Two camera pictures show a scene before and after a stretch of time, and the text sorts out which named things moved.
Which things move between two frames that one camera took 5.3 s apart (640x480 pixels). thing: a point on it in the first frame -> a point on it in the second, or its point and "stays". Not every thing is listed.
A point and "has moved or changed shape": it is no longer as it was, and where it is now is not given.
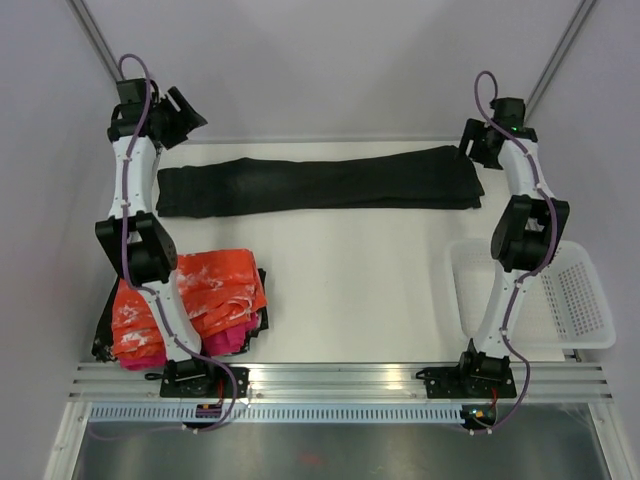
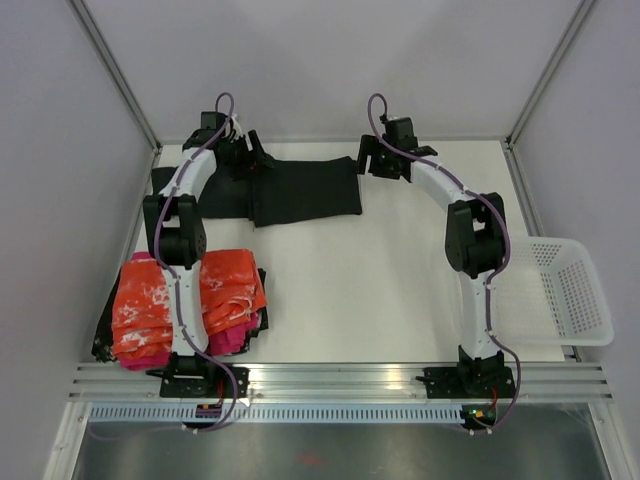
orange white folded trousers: (221, 288) stays
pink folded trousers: (227, 343) stays
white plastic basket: (564, 308) stays
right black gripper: (474, 130) -> (370, 144)
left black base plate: (215, 384) stays
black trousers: (437, 178) has moved or changed shape
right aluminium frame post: (582, 11) stays
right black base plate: (468, 381) stays
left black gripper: (184, 123) -> (251, 159)
